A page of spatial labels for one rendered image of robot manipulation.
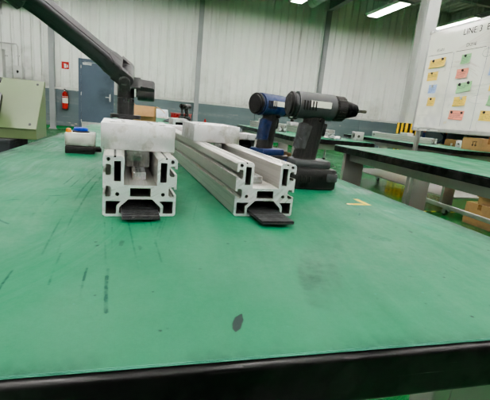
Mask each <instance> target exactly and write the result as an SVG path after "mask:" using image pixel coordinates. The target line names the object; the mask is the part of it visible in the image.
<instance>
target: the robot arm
mask: <svg viewBox="0 0 490 400"><path fill-rule="evenodd" d="M5 1H6V2H8V3H9V4H10V5H11V6H13V7H14V8H15V9H20V8H21V7H22V8H24V9H26V10H28V11H29V12H30V13H32V14H33V15H35V16H36V17H38V18H39V19H40V20H41V21H43V22H44V23H45V24H46V25H47V26H49V27H50V28H51V29H53V30H54V31H55V32H57V33H58V34H59V35H61V36H62V37H63V38H64V39H65V40H67V41H68V42H69V43H71V44H72V45H73V46H75V47H76V48H77V49H78V50H80V51H81V52H82V53H83V54H84V55H86V56H87V57H89V58H90V59H91V60H93V61H94V62H95V63H96V64H97V65H99V66H100V68H101V69H102V70H103V71H104V72H105V73H106V74H108V76H110V79H112V80H113V81H115V82H116V84H117V85H118V104H117V113H110V117H117V118H118V119H126V120H133V119H139V120H140V119H141V115H134V99H132V98H134V89H136V98H137V100H139V101H147V102H154V101H155V100H154V99H155V83H154V82H153V81H148V80H143V79H141V78H138V77H134V65H133V64H132V63H131V62H130V61H129V60H128V59H126V58H125V57H124V56H123V57H121V56H120V55H119V54H118V53H117V52H115V51H113V50H112V49H110V48H108V47H107V46H106V45H105V44H104V43H102V42H101V41H100V40H99V39H98V38H97V37H95V36H94V35H93V34H92V33H90V32H89V31H88V30H87V29H86V28H84V27H83V26H82V25H81V24H80V23H78V22H77V20H76V19H74V18H73V17H72V16H71V15H69V14H68V13H67V12H66V11H65V10H63V9H62V8H61V7H60V6H58V5H57V4H56V3H55V2H54V1H53V0H5ZM1 81H2V78H0V82H1ZM1 105H2V93H1V92H0V109H1Z"/></svg>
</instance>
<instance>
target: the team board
mask: <svg viewBox="0 0 490 400"><path fill-rule="evenodd" d="M411 130H414V131H416V132H415V139H414V143H413V148H412V151H417V150H418V146H419V138H420V134H421V131H427V132H437V133H454V134H463V135H471V136H480V137H490V16H488V17H483V18H480V19H476V20H473V21H468V22H465V23H461V24H458V25H453V26H450V27H446V28H444V29H438V30H433V31H431V32H430V38H429V42H428V46H427V50H426V58H425V63H424V67H423V71H422V78H421V83H420V88H419V95H418V99H417V103H416V107H415V115H414V120H413V124H412V127H411ZM410 182H411V178H410V177H407V180H406V184H405V188H404V192H403V197H402V202H401V203H403V204H406V202H407V195H408V191H409V186H410ZM426 202H428V203H430V204H433V205H436V206H439V207H442V208H444V209H447V210H451V211H453V212H455V213H459V214H462V215H465V216H467V217H471V218H473V219H476V220H478V221H482V222H485V223H487V224H490V219H488V218H486V217H482V216H479V215H476V214H474V213H470V212H467V211H464V210H460V209H458V208H455V207H452V206H448V205H446V204H443V203H440V202H436V201H434V200H431V199H428V198H427V199H426Z"/></svg>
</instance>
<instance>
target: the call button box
mask: <svg viewBox="0 0 490 400"><path fill-rule="evenodd" d="M64 142H65V153H77V154H93V155H94V154H95V152H101V151H102V149H101V146H96V145H95V144H96V132H89V131H76V130H72V131H71V133H69V132H65V134H64Z"/></svg>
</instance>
